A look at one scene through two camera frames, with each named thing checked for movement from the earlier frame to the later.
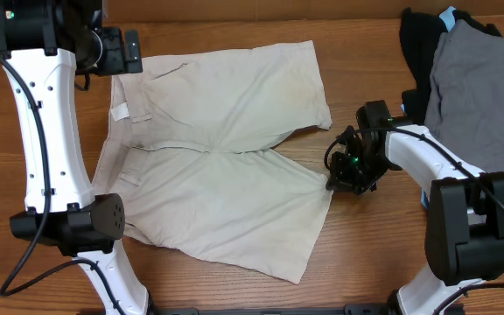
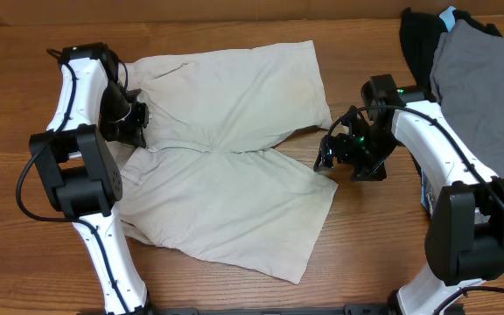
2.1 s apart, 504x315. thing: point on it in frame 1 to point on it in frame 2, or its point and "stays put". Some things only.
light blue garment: (444, 17) stays put
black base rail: (340, 309) stays put
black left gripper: (116, 63) to (133, 133)
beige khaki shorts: (185, 148) stays put
